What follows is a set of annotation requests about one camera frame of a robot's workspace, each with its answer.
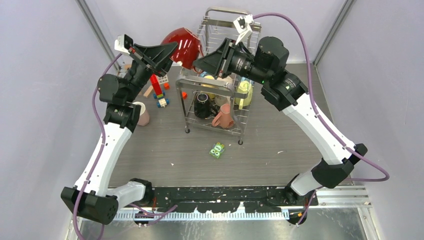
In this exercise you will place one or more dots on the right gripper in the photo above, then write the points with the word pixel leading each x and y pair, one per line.
pixel 217 63

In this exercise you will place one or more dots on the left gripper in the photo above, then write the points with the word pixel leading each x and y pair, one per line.
pixel 160 53

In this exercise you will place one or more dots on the dark red mug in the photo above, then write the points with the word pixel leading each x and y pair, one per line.
pixel 188 49

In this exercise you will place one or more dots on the yellow mug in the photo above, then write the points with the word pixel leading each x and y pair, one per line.
pixel 244 87

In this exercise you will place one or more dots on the light pink mug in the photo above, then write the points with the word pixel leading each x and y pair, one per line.
pixel 144 117

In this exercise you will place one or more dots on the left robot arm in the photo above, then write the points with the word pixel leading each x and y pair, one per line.
pixel 90 197

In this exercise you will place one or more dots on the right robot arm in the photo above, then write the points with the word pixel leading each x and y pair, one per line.
pixel 289 95

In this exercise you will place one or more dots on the metal dish rack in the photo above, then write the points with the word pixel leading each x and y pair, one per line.
pixel 215 26

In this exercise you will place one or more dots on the white grid block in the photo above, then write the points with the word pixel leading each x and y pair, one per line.
pixel 163 79

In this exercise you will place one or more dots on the red block tower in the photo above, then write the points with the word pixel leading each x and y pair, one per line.
pixel 157 90

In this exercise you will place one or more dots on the yellow cup lower tier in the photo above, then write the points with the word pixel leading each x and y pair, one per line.
pixel 210 94

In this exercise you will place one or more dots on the wooden stick block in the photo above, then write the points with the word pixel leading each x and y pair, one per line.
pixel 148 92

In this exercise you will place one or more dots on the black mug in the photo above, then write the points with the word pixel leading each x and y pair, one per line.
pixel 203 107

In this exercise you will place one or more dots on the salmon pink mug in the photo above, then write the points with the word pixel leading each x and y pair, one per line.
pixel 223 119

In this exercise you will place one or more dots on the green owl toy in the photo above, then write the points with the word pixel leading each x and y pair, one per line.
pixel 217 150

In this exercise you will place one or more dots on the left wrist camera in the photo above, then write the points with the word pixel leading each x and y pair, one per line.
pixel 124 44

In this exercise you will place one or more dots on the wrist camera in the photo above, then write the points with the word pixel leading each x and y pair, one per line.
pixel 243 26
pixel 124 44

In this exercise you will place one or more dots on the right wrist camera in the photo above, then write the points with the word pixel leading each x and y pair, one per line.
pixel 243 26

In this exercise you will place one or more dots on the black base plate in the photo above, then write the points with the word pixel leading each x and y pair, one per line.
pixel 224 199

